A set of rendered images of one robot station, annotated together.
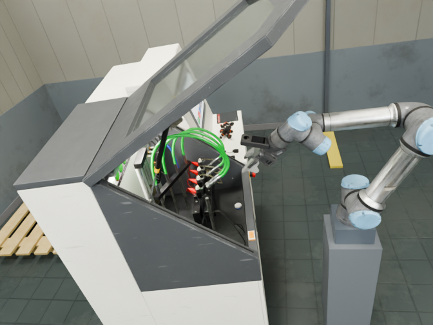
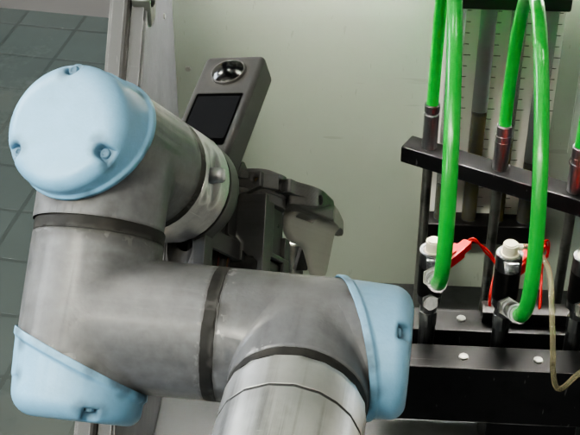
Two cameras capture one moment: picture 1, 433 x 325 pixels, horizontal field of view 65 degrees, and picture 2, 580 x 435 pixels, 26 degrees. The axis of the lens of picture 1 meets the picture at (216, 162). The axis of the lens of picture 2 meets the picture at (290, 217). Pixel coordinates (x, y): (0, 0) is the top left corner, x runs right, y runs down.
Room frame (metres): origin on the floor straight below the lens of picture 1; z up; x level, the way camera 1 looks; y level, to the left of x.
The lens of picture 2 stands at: (1.14, -0.92, 1.90)
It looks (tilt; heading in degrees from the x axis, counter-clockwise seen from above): 36 degrees down; 87
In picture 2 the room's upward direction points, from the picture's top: straight up
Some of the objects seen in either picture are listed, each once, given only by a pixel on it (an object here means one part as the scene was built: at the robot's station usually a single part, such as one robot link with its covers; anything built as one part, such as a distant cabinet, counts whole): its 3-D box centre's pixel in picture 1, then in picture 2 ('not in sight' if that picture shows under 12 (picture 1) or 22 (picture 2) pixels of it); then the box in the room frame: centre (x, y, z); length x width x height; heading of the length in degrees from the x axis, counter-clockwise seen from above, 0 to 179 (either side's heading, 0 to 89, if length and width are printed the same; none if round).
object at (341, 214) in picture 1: (352, 208); not in sight; (1.14, -0.60, 0.95); 0.15 x 0.15 x 0.10
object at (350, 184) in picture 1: (354, 191); not in sight; (1.14, -0.60, 1.07); 0.13 x 0.12 x 0.14; 168
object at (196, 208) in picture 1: (205, 201); (527, 390); (1.46, 0.10, 0.91); 0.34 x 0.10 x 0.15; 173
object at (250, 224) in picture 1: (249, 215); not in sight; (1.31, -0.12, 0.87); 0.62 x 0.04 x 0.16; 173
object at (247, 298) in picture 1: (214, 276); not in sight; (1.35, 0.15, 0.39); 0.70 x 0.58 x 0.79; 173
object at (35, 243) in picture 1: (60, 206); not in sight; (2.84, 1.69, 0.06); 1.36 x 0.90 x 0.12; 166
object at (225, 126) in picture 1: (226, 128); not in sight; (2.06, -0.12, 1.01); 0.23 x 0.11 x 0.06; 173
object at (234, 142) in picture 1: (227, 137); not in sight; (2.02, -0.11, 0.96); 0.70 x 0.22 x 0.03; 173
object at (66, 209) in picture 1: (142, 204); not in sight; (1.75, 0.53, 0.75); 1.40 x 0.28 x 1.50; 173
